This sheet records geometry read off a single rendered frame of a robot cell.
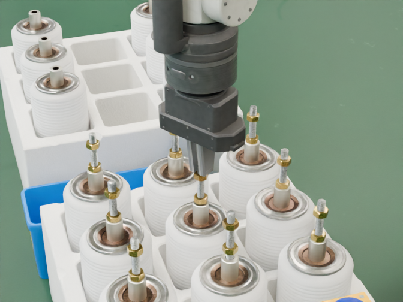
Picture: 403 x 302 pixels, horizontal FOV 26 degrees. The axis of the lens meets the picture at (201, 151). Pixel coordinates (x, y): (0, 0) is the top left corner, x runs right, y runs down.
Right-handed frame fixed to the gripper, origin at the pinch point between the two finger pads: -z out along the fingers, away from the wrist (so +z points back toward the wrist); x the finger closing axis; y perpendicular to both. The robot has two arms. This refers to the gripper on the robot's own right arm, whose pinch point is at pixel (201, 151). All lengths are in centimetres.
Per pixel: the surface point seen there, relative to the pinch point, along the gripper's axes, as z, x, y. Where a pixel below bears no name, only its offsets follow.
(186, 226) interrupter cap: -10.7, -0.3, -2.8
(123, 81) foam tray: -22, -48, 36
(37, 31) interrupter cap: -11, -60, 26
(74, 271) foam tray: -18.1, -12.1, -12.9
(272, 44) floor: -36, -50, 91
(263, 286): -11.5, 14.0, -5.4
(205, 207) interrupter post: -8.2, 1.0, -0.4
